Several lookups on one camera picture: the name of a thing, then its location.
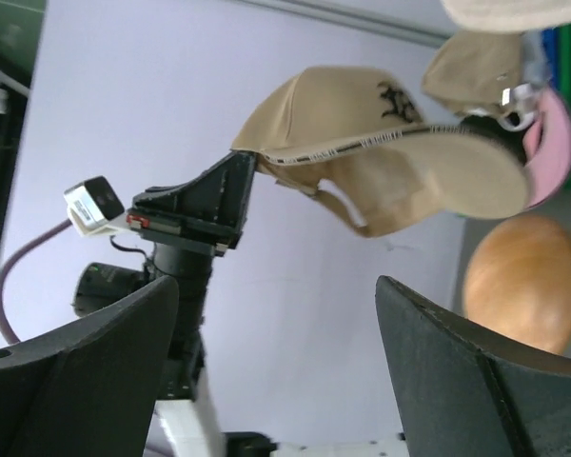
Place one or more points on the cream bucket hat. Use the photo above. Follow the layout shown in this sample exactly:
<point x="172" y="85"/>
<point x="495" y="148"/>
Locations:
<point x="508" y="15"/>

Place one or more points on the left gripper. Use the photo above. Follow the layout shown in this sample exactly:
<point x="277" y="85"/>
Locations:
<point x="205" y="215"/>

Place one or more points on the wooden mushroom hat stand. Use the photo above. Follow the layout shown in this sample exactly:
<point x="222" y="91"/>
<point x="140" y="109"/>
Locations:
<point x="518" y="282"/>

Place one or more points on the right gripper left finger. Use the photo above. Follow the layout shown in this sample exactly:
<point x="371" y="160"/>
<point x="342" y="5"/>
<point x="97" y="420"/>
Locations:
<point x="87" y="389"/>

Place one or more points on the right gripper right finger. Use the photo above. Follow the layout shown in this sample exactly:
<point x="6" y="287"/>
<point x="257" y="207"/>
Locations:
<point x="463" y="390"/>

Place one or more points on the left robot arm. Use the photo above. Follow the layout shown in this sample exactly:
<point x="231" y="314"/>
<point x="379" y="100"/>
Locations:
<point x="184" y="406"/>

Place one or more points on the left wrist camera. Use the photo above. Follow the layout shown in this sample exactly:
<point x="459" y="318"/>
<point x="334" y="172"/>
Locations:
<point x="94" y="208"/>

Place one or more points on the blue item in bin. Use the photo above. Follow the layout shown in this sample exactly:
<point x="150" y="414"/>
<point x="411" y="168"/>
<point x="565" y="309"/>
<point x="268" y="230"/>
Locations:
<point x="540" y="57"/>

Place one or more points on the pink white baseball cap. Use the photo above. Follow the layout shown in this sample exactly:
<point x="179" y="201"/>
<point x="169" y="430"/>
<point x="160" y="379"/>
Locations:
<point x="546" y="142"/>

